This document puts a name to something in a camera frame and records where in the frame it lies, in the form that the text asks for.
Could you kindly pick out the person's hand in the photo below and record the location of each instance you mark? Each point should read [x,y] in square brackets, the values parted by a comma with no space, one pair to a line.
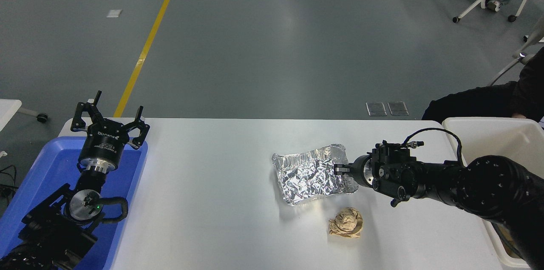
[519,115]

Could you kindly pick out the blue plastic tray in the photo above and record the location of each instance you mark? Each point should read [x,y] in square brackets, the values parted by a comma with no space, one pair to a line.
[51,163]

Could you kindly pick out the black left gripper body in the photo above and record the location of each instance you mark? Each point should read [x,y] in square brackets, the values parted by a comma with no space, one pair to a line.
[104,144]

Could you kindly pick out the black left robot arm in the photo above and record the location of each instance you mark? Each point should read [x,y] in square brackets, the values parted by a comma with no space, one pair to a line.
[51,227]

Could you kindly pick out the crumpled tan paper ball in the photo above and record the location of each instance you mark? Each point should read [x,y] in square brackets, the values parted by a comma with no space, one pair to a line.
[346,224]

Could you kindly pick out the black caster wheel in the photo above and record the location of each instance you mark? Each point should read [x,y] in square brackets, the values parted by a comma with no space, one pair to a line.
[41,117]

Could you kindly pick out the white paper scrap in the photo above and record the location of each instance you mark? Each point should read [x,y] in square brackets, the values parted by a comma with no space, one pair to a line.
[114,13]

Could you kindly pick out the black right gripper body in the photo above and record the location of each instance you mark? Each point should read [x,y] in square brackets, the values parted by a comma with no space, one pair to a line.
[358,171]

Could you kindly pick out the large pale plastic bin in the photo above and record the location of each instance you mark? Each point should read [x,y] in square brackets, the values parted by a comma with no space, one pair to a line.
[488,142]

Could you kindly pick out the white side table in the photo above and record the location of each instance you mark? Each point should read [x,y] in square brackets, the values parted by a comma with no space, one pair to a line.
[6,110]

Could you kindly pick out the person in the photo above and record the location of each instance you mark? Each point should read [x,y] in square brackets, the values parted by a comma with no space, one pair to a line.
[471,104]

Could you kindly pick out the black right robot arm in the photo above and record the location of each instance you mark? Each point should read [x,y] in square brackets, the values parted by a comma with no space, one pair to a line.
[488,185]

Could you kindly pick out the grey floor plate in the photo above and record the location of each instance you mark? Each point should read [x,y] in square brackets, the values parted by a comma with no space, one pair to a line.
[398,108]
[376,109]

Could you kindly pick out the silver foil tray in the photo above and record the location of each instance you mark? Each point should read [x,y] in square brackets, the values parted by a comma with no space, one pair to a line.
[310,174]

